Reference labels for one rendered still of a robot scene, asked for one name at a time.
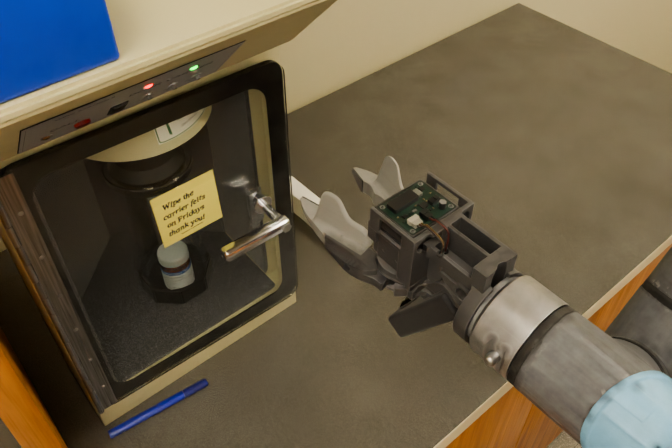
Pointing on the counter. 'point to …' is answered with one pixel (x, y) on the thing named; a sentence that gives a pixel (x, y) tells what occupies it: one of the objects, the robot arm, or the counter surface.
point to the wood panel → (24, 404)
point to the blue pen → (157, 408)
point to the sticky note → (187, 208)
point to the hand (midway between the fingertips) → (335, 196)
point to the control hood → (189, 25)
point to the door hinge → (51, 312)
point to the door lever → (258, 231)
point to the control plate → (28, 138)
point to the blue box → (50, 16)
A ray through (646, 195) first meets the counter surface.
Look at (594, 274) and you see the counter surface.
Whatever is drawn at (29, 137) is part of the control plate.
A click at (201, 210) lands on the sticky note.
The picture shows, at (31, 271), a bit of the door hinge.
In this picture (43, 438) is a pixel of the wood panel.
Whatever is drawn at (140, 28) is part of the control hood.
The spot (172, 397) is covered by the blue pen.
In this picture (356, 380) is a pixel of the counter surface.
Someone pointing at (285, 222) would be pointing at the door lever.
